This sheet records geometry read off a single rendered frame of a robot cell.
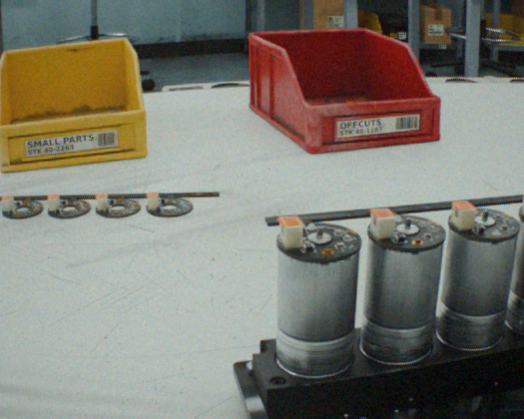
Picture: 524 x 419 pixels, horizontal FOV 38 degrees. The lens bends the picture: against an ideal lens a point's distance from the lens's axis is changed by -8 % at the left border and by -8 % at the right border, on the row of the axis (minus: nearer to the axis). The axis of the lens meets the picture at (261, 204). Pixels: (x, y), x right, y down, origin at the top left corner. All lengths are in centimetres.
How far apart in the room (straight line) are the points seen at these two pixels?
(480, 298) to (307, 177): 23
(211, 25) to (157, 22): 32
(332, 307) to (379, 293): 2
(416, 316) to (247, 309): 10
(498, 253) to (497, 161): 27
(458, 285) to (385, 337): 3
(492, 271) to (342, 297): 5
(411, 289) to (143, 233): 19
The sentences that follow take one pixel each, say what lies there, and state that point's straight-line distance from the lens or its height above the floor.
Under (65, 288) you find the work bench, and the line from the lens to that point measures 35.
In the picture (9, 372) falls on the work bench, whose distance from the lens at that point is 30.
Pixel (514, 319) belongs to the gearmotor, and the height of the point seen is 77.
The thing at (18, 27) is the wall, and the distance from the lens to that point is 468.
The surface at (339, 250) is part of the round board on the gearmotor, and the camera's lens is 23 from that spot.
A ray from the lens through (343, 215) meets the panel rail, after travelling 25.
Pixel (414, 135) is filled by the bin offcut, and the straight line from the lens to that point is 54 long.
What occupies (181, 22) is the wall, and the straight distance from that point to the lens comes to 466.
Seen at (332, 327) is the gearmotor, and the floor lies 79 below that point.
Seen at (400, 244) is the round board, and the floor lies 81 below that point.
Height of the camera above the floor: 91
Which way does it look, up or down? 22 degrees down
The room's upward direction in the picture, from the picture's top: straight up
